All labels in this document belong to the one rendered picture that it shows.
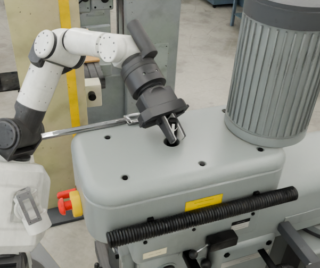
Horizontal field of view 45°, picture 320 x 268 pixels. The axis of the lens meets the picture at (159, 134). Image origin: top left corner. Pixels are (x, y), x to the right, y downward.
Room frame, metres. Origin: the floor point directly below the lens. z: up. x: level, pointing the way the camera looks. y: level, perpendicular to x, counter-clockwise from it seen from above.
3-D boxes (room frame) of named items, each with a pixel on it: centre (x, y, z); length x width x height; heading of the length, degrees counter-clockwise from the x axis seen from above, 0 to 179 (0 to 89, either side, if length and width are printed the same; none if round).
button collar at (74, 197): (0.63, 0.19, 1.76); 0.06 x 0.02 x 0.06; 22
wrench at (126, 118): (0.75, 0.16, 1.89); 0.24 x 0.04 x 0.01; 115
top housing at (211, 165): (0.72, -0.04, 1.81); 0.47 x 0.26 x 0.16; 112
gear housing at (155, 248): (0.73, -0.07, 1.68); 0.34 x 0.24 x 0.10; 112
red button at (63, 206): (0.62, 0.21, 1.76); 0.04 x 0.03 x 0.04; 22
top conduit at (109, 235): (0.59, -0.11, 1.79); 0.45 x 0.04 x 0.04; 112
